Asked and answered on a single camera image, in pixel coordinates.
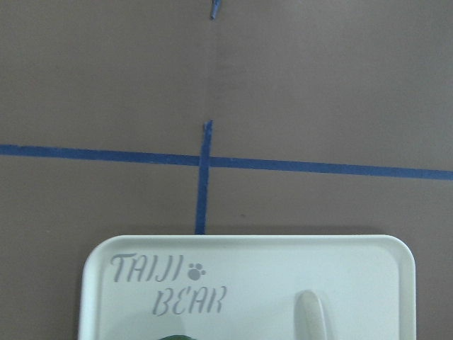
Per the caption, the cream bear print tray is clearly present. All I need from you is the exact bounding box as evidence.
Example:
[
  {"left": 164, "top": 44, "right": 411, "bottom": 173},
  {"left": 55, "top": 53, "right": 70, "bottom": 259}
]
[{"left": 79, "top": 235, "right": 416, "bottom": 339}]

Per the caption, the green avocado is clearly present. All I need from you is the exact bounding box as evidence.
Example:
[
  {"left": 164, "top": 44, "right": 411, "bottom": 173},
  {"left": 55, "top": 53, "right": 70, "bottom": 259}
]
[{"left": 159, "top": 334, "right": 196, "bottom": 340}]

